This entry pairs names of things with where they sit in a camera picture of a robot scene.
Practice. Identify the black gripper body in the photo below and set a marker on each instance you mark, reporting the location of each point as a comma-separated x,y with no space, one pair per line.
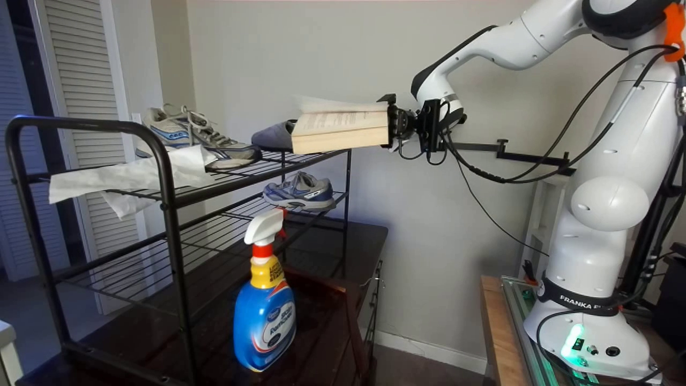
425,128

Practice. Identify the beige box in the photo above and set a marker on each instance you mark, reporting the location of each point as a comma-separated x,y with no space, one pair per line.
339,131

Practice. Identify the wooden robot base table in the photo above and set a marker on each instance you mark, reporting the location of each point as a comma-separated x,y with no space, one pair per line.
501,336

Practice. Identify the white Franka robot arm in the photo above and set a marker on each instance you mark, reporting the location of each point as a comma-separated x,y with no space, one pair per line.
614,201

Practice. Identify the blue grey sneaker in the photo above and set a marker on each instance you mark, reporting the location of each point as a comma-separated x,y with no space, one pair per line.
301,192

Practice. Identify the dark wooden dresser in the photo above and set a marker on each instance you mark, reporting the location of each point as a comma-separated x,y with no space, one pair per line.
357,247

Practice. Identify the grey white sneaker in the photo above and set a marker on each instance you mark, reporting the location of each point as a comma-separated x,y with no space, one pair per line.
222,146
167,131

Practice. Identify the blue spray cleaner bottle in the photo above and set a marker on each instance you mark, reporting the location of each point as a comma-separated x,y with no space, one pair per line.
264,323

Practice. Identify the white paper towel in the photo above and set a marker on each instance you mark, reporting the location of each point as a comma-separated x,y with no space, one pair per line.
130,178

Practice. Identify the black controller box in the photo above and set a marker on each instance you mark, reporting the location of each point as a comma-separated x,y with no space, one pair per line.
672,300

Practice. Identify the white louvered closet door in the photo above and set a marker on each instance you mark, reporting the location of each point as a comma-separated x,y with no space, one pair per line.
83,71

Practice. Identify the white furniture corner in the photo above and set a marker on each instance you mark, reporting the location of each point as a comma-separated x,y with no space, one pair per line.
8,355

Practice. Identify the black camera mount rod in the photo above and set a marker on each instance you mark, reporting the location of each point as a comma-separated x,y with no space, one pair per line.
516,154

